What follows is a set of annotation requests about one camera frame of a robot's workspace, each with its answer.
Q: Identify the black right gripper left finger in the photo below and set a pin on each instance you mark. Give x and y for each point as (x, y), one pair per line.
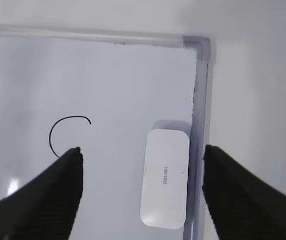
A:
(46, 207)

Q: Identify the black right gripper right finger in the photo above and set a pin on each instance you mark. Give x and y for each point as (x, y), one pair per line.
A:
(242, 206)

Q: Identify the white rectangular board eraser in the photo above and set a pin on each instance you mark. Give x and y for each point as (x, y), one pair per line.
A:
(165, 179)

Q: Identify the white board with grey frame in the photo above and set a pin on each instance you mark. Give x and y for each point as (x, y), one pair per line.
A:
(103, 91)

